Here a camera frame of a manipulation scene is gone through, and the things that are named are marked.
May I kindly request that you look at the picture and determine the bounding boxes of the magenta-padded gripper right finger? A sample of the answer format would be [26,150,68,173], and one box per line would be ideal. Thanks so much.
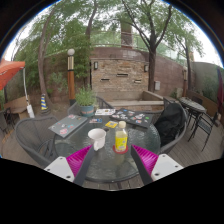
[129,143,184,186]

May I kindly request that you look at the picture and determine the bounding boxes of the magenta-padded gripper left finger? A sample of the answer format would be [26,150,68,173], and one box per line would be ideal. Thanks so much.
[43,144,97,187]

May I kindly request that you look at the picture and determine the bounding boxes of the clear bottle with yellow label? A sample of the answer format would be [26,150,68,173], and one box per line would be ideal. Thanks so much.
[114,120,129,154]

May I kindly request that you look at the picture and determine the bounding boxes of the black backpack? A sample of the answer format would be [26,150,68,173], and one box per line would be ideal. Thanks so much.
[153,102,186,146]

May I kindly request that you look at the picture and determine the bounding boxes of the white mug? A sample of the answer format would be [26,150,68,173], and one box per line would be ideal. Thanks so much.
[87,128,107,152]

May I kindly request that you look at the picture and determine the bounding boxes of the black metal patio chair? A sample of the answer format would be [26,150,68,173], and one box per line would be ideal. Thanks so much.
[187,111,218,153]

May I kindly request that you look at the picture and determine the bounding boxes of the blue card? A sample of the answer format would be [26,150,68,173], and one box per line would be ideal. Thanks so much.
[89,117,104,125]

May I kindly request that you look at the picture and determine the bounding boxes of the black laptop with stickers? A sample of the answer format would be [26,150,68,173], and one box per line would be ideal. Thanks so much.
[110,107,155,129]

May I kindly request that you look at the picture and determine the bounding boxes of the green plant in blue pot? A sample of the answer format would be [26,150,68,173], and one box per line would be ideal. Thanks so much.
[74,87,98,118]

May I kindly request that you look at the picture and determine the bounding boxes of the striped traffic cone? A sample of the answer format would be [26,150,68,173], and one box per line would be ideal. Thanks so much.
[40,93,49,112]

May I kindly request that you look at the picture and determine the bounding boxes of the small round patio table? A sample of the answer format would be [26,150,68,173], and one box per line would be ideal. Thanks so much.
[178,96,208,114]

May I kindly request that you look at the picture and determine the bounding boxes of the yellow card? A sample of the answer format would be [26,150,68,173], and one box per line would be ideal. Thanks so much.
[104,120,119,129]

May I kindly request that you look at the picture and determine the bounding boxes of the white sticker sheet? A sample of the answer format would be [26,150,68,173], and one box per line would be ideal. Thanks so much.
[94,108,117,117]

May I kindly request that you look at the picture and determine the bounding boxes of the black folding chair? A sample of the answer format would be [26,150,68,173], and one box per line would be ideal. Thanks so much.
[0,108,16,134]

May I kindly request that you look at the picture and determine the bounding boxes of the wooden bench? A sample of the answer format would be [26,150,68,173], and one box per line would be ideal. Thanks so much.
[3,95,31,116]

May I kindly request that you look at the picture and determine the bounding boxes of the thick dark-trunked tree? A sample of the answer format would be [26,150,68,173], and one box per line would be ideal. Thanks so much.
[119,0,178,93]

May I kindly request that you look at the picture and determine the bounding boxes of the closed maroon umbrella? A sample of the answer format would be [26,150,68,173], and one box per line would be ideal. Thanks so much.
[216,66,224,106]

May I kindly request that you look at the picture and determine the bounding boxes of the leaning brown-trunked tree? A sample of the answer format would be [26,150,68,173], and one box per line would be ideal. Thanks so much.
[35,9,58,104]

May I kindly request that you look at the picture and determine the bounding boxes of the orange patio umbrella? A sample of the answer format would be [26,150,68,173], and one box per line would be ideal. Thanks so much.
[0,59,36,119]

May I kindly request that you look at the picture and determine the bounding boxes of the wooden lamp post white globe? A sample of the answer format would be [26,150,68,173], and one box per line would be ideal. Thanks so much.
[66,48,77,106]

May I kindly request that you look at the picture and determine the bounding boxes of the thin tree by wall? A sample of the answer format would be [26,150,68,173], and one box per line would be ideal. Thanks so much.
[171,19,204,91]

